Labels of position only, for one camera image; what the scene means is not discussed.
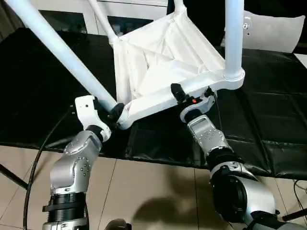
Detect thin grey floor wires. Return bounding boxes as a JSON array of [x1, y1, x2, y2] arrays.
[[294, 179, 307, 216]]

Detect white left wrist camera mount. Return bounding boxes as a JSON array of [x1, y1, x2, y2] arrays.
[[74, 95, 112, 142]]

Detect dark robot foot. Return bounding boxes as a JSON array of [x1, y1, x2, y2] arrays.
[[106, 218, 132, 230]]

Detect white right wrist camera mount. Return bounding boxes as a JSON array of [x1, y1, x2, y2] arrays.
[[179, 90, 216, 123]]

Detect light grey pillow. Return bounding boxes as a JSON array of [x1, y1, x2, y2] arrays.
[[220, 9, 306, 54]]

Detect white flat board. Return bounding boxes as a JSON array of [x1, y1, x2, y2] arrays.
[[294, 52, 307, 66]]

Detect black sofa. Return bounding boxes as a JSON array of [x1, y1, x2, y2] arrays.
[[166, 0, 307, 52]]

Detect grey curtain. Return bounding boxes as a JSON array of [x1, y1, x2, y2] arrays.
[[0, 0, 24, 42]]

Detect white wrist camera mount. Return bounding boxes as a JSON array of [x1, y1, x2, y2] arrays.
[[74, 95, 112, 142], [179, 90, 216, 123]]

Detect white plastic table top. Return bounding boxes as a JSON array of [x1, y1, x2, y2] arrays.
[[112, 13, 246, 130]]

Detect black table frame leg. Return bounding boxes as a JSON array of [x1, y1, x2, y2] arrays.
[[0, 164, 28, 190], [282, 207, 307, 221]]

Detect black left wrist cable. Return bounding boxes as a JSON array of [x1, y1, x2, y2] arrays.
[[24, 112, 91, 230]]

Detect white cabinet with glass doors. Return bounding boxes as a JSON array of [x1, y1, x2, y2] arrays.
[[38, 0, 168, 37]]

